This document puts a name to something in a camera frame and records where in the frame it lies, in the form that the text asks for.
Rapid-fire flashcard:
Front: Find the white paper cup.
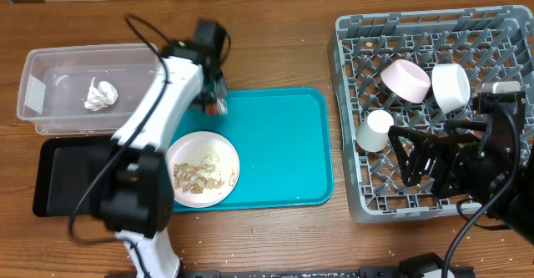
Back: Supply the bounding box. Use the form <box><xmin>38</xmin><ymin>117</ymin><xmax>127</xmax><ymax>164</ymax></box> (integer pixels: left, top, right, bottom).
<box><xmin>356</xmin><ymin>110</ymin><xmax>394</xmax><ymax>152</ymax></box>

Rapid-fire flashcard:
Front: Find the clear plastic bin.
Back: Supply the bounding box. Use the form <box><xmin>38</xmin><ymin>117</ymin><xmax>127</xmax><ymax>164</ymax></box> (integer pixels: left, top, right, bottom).
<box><xmin>17</xmin><ymin>43</ymin><xmax>159</xmax><ymax>135</ymax></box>

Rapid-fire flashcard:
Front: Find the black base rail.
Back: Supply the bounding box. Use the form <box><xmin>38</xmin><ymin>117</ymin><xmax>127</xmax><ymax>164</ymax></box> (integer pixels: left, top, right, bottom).
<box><xmin>103</xmin><ymin>252</ymin><xmax>476</xmax><ymax>278</ymax></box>

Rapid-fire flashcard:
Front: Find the grey dishwasher rack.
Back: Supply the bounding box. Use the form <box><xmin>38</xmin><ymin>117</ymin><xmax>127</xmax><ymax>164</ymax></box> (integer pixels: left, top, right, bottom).
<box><xmin>328</xmin><ymin>5</ymin><xmax>533</xmax><ymax>224</ymax></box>

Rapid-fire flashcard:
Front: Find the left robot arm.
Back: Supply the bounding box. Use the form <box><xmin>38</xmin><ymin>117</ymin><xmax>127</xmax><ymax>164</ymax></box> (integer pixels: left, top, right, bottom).
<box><xmin>83</xmin><ymin>19</ymin><xmax>231</xmax><ymax>277</ymax></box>

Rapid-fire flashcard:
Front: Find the teal plastic tray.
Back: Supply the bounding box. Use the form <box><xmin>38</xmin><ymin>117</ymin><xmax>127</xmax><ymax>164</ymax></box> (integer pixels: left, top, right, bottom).
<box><xmin>173</xmin><ymin>88</ymin><xmax>335</xmax><ymax>210</ymax></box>

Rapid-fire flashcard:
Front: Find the white bowl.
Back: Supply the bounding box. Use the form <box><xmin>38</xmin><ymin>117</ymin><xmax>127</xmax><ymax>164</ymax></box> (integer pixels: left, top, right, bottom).
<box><xmin>431</xmin><ymin>63</ymin><xmax>471</xmax><ymax>113</ymax></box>

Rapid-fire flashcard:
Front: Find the pink bowl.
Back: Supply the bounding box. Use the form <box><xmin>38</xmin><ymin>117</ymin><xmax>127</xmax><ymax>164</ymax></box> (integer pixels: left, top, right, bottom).
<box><xmin>380</xmin><ymin>59</ymin><xmax>431</xmax><ymax>104</ymax></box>

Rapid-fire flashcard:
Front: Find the red snack wrapper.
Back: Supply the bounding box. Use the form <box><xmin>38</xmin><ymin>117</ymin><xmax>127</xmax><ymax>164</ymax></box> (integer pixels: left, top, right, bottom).
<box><xmin>205</xmin><ymin>93</ymin><xmax>228</xmax><ymax>116</ymax></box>

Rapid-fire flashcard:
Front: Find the black tray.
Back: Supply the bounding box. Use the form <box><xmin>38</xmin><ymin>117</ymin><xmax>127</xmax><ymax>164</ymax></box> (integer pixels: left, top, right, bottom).
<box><xmin>33</xmin><ymin>135</ymin><xmax>115</xmax><ymax>217</ymax></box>

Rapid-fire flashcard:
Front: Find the white paper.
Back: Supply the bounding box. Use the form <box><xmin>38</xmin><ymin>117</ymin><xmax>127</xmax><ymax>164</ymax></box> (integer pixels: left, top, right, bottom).
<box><xmin>84</xmin><ymin>77</ymin><xmax>118</xmax><ymax>112</ymax></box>

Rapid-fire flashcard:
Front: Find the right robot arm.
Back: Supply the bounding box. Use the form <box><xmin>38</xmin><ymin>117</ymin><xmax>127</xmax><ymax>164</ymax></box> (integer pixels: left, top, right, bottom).
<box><xmin>388</xmin><ymin>91</ymin><xmax>533</xmax><ymax>241</ymax></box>

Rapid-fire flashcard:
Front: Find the white plate with food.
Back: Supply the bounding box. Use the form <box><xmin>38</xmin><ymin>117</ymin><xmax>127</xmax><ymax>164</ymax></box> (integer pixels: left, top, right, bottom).
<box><xmin>166</xmin><ymin>131</ymin><xmax>240</xmax><ymax>209</ymax></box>

